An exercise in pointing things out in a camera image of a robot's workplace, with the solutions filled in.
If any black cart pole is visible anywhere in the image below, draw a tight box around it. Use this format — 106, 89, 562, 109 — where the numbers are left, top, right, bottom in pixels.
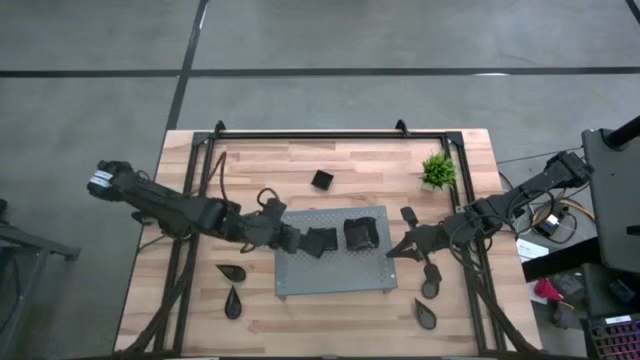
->
604, 114, 640, 151

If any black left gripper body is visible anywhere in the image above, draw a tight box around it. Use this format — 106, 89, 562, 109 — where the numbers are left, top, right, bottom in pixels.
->
259, 197, 303, 254

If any brown braided cable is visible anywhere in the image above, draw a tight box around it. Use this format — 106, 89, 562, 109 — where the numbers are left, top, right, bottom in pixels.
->
202, 151, 231, 201

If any green plant in white pot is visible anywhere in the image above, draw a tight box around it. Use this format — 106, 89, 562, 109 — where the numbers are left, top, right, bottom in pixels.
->
419, 151, 459, 193

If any red cloth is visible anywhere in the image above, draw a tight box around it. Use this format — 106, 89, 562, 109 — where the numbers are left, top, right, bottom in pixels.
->
532, 278, 564, 304

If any black aluminium table frame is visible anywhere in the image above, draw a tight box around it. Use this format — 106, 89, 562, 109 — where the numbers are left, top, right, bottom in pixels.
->
149, 118, 534, 357

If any grey perforated metal shelf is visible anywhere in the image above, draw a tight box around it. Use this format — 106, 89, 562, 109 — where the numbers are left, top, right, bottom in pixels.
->
273, 204, 400, 301

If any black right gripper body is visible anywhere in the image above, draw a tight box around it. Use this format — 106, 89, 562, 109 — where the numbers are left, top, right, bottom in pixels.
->
402, 207, 459, 284

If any small white power adapter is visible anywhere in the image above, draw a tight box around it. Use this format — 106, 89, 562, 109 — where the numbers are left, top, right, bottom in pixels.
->
539, 212, 561, 236

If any white paper sheet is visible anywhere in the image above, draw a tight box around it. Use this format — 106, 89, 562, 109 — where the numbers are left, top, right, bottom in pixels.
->
514, 237, 550, 264

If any black square mini plate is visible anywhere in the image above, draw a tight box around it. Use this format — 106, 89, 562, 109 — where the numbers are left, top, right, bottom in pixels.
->
344, 219, 376, 252
310, 169, 335, 192
343, 216, 380, 252

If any black teardrop mini plate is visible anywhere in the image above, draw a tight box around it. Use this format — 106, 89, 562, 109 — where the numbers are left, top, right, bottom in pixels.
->
421, 279, 443, 301
223, 284, 244, 321
413, 298, 438, 332
215, 263, 248, 284

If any backlit keyboard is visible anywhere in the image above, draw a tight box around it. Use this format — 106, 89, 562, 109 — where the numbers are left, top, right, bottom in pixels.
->
584, 313, 640, 360

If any grey stand base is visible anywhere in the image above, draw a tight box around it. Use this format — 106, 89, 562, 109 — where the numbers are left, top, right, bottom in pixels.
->
0, 197, 82, 360

